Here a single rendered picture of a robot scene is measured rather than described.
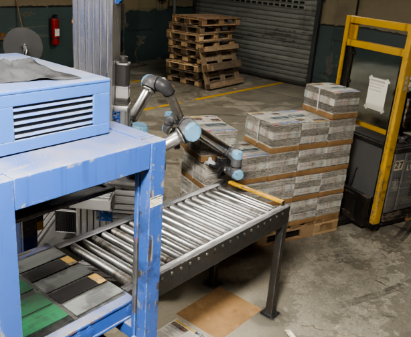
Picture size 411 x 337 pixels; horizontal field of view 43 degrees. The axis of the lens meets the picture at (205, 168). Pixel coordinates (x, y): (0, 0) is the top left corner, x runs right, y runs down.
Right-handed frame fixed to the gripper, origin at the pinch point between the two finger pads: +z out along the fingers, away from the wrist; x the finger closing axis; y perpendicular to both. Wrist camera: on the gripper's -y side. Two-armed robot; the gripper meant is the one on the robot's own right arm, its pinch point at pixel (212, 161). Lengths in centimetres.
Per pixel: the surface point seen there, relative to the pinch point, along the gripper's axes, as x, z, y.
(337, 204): -138, 5, -58
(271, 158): -57, 5, -5
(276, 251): -8, -73, -37
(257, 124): -55, 25, 16
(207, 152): 1.5, 5.1, 5.1
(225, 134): -11.8, 3.8, 18.0
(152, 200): 112, -140, 47
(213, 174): -3.8, 3.7, -12.2
